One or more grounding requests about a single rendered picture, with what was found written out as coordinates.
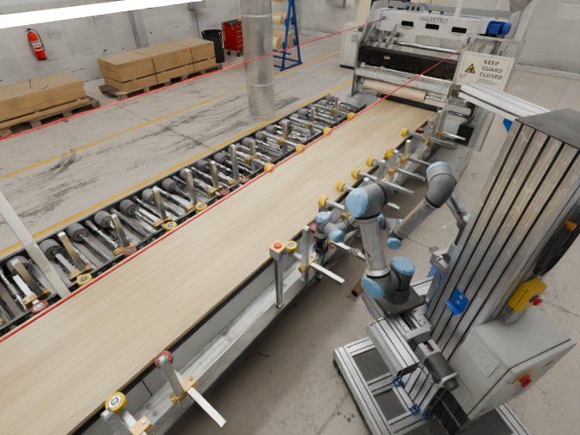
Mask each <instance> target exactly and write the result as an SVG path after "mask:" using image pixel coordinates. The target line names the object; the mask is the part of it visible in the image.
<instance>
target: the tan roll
mask: <svg viewBox="0 0 580 435"><path fill-rule="evenodd" d="M358 83H360V84H363V88H366V89H370V90H373V91H380V92H384V93H387V94H390V93H391V92H393V91H395V90H397V89H398V88H400V87H401V86H402V85H396V84H391V83H388V82H383V81H380V80H375V79H368V78H366V79H365V80H364V81H362V80H358ZM426 94H427V91H422V90H419V89H414V88H411V87H406V86H403V87H401V88H400V89H399V90H397V91H395V92H394V93H392V94H391V95H395V96H399V97H403V98H409V99H412V100H417V101H420V102H425V100H426V99H431V100H434V101H438V102H442V103H446V100H445V99H442V98H435V97H430V96H426Z"/></svg>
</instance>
